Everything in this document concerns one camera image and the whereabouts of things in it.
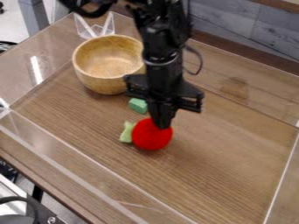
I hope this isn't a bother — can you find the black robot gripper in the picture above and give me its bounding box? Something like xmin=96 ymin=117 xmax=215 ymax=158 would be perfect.
xmin=124 ymin=59 xmax=204 ymax=129

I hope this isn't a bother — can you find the red plush fruit green stem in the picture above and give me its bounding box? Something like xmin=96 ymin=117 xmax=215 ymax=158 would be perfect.
xmin=119 ymin=118 xmax=174 ymax=151

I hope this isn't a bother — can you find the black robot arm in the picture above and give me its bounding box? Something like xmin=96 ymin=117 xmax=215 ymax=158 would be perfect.
xmin=59 ymin=0 xmax=204 ymax=130

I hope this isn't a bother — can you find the green rectangular block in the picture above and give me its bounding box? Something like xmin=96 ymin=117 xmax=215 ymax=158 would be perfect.
xmin=128 ymin=98 xmax=147 ymax=114

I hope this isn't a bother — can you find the light wooden bowl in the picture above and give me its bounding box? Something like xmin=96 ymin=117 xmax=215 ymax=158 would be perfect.
xmin=71 ymin=34 xmax=146 ymax=95

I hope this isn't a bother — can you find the black equipment bottom left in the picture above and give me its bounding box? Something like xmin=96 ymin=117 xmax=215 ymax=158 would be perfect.
xmin=0 ymin=196 xmax=67 ymax=224

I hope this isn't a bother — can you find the black cable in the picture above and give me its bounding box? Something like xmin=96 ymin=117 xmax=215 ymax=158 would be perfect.
xmin=182 ymin=45 xmax=204 ymax=76

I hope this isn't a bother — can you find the clear acrylic tray enclosure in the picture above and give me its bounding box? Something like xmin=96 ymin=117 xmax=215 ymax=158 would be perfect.
xmin=0 ymin=17 xmax=299 ymax=224

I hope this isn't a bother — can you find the clear acrylic corner bracket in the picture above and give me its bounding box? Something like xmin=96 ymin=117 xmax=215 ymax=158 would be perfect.
xmin=73 ymin=12 xmax=115 ymax=39

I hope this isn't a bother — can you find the grey table leg post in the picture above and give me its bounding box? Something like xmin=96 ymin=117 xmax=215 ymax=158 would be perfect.
xmin=17 ymin=0 xmax=49 ymax=36

